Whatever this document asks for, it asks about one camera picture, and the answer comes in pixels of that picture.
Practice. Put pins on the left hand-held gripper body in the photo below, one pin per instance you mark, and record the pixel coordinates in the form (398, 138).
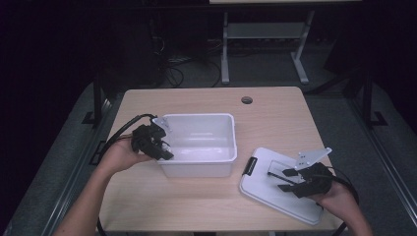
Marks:
(146, 139)

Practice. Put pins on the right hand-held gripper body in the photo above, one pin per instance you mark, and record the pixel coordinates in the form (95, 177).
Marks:
(313, 183)

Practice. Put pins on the white storage box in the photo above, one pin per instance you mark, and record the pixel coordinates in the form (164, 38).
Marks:
(200, 147)

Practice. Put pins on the person's right hand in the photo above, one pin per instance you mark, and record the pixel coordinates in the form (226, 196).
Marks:
(337, 201)

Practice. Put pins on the person's left hand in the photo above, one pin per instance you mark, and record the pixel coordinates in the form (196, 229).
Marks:
(119, 157)

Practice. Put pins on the grey metal stand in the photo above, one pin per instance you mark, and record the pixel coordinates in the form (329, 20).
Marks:
(264, 31)

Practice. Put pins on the black upright post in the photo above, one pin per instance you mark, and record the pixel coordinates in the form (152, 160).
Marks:
(97, 101)
(368, 98)

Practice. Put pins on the aluminium floor rail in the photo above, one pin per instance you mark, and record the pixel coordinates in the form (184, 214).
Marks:
(70, 177)
(383, 160)

